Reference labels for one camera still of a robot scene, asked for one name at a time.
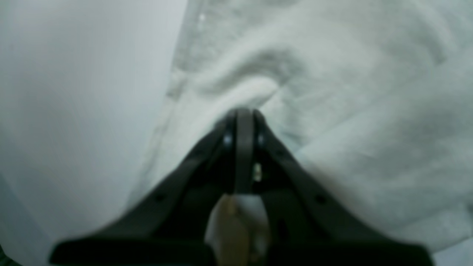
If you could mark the beige t-shirt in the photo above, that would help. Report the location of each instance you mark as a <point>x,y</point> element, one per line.
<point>373,97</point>

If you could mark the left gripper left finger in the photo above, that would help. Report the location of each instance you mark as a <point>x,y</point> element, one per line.
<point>167,227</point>

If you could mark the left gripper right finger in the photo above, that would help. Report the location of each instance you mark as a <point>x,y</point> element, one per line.
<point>309,227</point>

